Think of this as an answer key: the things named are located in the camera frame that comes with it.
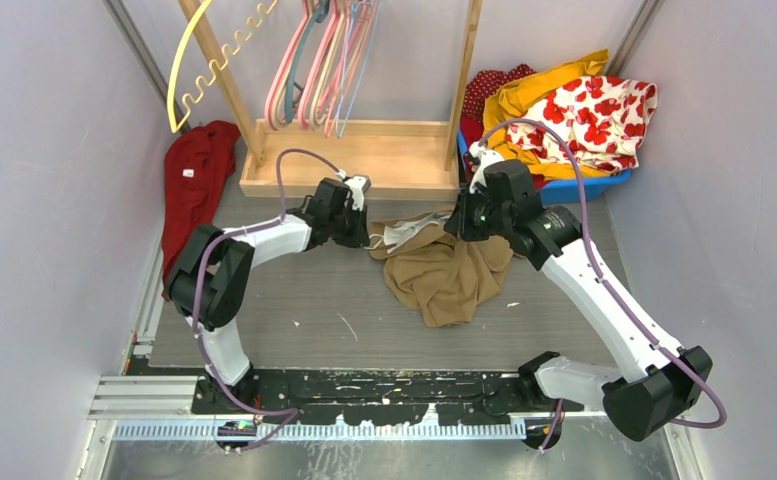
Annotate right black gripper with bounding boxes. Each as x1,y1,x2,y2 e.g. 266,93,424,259
445,183,512,242

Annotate tan brown skirt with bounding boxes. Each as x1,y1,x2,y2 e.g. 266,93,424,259
368,205,514,328

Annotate teal blue wire hanger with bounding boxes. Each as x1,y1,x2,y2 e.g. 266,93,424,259
283,0,330,124

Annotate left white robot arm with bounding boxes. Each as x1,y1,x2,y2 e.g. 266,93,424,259
165,175,371,413

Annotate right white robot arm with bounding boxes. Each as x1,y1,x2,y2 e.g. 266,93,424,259
445,151,713,441

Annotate wooden hanger rack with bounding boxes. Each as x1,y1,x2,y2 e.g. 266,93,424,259
177,0,483,203

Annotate light blue hanger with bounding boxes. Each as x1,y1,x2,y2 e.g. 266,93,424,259
330,1,381,138

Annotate beige hanger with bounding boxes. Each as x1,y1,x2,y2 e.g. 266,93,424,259
312,1,369,137

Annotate pink hanger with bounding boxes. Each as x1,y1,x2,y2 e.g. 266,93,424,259
297,0,353,131
264,0,312,130

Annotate yellow wavy hanger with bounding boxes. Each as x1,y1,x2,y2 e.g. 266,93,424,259
165,1,278,139

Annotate blue plastic bin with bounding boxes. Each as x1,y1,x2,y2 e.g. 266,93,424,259
456,131,632,205

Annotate yellow garment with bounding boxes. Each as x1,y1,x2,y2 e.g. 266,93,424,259
483,49,610,180

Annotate red polka dot garment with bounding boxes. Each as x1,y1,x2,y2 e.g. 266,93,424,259
461,63,536,123

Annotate white red floral garment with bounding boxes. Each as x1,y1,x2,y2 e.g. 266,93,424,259
505,76,659,181

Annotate dark red garment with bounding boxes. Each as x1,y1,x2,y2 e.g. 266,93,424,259
161,120,241,280

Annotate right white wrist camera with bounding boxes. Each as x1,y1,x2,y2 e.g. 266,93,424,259
465,144,505,194

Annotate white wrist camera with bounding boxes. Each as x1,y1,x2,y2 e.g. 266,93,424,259
343,175,371,211
465,144,505,194

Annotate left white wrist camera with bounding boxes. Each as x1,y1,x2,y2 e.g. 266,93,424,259
343,175,371,211

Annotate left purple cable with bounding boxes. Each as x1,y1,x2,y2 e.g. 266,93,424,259
190,148,348,454

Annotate purple cable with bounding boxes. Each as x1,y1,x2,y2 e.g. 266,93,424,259
190,148,348,454
475,117,728,454

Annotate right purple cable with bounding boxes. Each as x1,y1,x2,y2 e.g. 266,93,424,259
475,117,728,454

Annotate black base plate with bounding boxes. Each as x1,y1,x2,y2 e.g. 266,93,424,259
191,368,585,428

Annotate white slotted cable duct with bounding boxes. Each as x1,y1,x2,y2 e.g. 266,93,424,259
113,420,525,441

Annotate aluminium rail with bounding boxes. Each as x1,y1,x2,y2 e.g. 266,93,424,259
89,375,198,419

